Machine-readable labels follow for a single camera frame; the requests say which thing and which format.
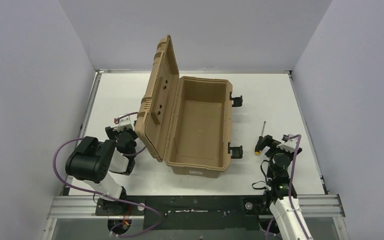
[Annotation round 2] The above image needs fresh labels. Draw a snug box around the black yellow screwdriver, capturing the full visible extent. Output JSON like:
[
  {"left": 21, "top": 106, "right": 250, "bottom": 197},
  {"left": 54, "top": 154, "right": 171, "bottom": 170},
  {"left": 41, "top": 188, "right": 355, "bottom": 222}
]
[{"left": 254, "top": 121, "right": 266, "bottom": 155}]

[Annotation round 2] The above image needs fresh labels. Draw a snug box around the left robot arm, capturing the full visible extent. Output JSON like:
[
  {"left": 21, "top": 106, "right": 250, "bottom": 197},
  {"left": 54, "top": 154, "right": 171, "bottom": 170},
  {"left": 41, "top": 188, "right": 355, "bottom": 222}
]
[{"left": 65, "top": 127, "right": 138, "bottom": 216}]

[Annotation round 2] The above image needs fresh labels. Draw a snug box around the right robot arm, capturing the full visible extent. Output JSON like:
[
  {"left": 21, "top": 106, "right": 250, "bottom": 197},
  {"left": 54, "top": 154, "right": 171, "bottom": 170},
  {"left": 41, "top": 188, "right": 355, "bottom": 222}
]
[{"left": 254, "top": 134, "right": 313, "bottom": 240}]

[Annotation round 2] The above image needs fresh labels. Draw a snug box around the tan plastic toolbox bin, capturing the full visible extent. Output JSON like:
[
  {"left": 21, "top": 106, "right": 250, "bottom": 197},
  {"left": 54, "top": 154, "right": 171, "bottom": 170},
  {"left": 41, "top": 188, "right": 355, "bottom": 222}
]
[{"left": 135, "top": 35, "right": 235, "bottom": 178}]

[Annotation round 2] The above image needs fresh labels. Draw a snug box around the black toolbox latch front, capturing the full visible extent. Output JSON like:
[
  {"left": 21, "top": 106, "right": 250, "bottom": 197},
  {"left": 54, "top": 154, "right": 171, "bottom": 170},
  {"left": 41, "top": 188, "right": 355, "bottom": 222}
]
[{"left": 228, "top": 142, "right": 243, "bottom": 159}]

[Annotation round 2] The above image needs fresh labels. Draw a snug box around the black toolbox latch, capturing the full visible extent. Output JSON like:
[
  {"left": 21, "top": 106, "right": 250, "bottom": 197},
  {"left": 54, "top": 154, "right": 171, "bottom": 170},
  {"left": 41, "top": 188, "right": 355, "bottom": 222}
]
[
  {"left": 229, "top": 95, "right": 243, "bottom": 108},
  {"left": 228, "top": 142, "right": 243, "bottom": 159}
]

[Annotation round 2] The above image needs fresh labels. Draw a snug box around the black toolbox latch rear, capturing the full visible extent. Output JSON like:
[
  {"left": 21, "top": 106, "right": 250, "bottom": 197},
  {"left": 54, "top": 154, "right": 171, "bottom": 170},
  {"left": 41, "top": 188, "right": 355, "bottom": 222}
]
[{"left": 229, "top": 95, "right": 243, "bottom": 108}]

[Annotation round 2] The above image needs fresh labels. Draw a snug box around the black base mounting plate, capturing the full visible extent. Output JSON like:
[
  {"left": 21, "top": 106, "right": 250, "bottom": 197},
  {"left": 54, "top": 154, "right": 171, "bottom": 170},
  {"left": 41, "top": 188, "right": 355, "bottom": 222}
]
[{"left": 95, "top": 195, "right": 273, "bottom": 231}]

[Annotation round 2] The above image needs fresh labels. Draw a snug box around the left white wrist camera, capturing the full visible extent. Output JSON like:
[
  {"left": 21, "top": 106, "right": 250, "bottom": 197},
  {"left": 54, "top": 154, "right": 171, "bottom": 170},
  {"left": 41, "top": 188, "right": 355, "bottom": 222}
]
[{"left": 114, "top": 115, "right": 134, "bottom": 132}]

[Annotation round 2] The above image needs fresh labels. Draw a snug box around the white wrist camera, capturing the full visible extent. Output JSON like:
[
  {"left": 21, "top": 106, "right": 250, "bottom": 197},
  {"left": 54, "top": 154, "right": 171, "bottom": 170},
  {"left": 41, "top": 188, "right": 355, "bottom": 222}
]
[
  {"left": 114, "top": 115, "right": 134, "bottom": 132},
  {"left": 276, "top": 134, "right": 300, "bottom": 154}
]

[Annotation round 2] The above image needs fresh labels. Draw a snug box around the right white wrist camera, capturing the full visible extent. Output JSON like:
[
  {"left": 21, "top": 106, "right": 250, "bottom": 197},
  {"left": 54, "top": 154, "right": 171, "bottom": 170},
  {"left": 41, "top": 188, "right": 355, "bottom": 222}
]
[{"left": 276, "top": 134, "right": 300, "bottom": 154}]

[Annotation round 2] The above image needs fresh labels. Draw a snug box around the aluminium front rail frame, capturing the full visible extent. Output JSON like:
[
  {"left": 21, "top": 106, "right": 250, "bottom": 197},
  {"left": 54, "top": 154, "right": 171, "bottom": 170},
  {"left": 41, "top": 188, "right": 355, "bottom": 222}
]
[{"left": 42, "top": 194, "right": 349, "bottom": 240}]

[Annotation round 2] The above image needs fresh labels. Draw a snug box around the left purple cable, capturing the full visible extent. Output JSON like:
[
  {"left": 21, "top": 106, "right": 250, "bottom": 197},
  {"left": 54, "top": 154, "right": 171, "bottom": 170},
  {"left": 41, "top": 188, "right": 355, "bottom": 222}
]
[{"left": 52, "top": 111, "right": 164, "bottom": 239}]

